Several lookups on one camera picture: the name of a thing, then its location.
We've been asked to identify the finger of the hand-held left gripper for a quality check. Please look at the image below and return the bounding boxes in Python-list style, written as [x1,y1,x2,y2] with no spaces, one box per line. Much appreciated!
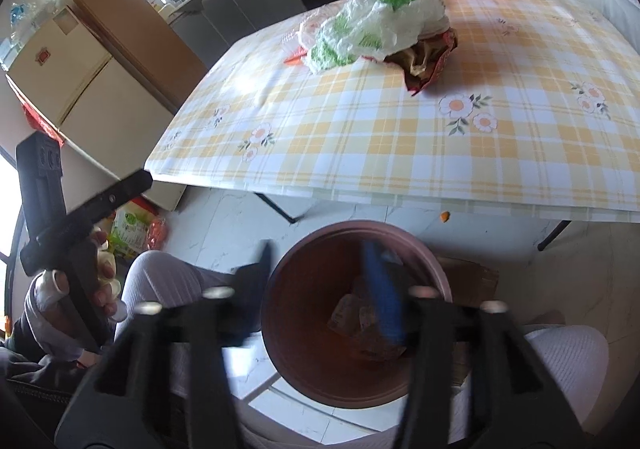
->
[64,169,154,231]

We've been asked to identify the black legged folding table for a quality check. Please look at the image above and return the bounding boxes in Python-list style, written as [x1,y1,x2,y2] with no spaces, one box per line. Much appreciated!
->
[254,191,573,252]

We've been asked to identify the clear plastic bottles pack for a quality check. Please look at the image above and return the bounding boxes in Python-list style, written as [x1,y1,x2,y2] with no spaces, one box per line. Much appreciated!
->
[0,0,58,60]

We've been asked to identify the brown cardboard sheet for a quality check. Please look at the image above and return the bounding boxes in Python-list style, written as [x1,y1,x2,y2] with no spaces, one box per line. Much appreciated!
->
[440,256,501,385]

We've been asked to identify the brown plastic waste bin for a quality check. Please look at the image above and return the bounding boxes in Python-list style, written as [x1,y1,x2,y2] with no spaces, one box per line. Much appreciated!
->
[260,221,453,410]

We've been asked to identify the person's right leg white pants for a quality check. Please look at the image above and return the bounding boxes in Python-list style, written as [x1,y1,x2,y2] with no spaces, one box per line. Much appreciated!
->
[450,311,611,449]

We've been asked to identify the cream refrigerator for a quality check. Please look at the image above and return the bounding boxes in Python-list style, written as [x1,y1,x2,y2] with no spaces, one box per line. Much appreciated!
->
[0,4,188,214]

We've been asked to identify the wooden door frame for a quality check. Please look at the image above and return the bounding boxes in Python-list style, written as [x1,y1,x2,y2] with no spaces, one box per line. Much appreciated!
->
[37,0,208,114]

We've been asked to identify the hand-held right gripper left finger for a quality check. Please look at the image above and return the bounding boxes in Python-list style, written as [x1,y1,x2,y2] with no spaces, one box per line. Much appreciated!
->
[55,239,273,449]

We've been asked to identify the green snack packet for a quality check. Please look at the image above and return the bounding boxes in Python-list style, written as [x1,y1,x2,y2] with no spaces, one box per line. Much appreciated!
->
[107,209,151,260]

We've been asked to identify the person's left forearm dark sleeve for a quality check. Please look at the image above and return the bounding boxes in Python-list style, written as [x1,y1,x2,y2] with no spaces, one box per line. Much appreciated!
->
[0,309,101,380]

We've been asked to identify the grey kitchen counter cabinets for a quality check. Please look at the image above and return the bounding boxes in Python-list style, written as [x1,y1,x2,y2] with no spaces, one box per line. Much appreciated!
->
[160,0,306,70]

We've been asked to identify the person's left leg white pants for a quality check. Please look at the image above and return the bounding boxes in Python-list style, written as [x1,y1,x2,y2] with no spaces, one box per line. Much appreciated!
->
[114,250,271,360]

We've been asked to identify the red snack wrapper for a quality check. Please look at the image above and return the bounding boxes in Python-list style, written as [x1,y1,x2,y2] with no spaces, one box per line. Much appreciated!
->
[382,26,458,97]

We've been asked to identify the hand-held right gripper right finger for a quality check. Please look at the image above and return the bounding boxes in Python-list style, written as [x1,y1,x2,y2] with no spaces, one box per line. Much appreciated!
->
[361,240,586,449]

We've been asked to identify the person's left hand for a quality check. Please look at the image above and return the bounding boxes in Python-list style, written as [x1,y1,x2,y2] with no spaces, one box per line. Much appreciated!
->
[29,229,132,355]

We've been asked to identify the person's leg white pants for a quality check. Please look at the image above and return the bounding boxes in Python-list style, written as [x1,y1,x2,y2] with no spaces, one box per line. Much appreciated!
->
[450,311,611,449]
[114,250,271,360]

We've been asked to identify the white green plastic bag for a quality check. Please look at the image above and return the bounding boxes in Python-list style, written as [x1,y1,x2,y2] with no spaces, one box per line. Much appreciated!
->
[300,0,448,76]

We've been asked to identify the yellow checked floral tablecloth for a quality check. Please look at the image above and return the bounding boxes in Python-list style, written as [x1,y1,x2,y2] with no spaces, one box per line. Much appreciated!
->
[145,0,640,224]

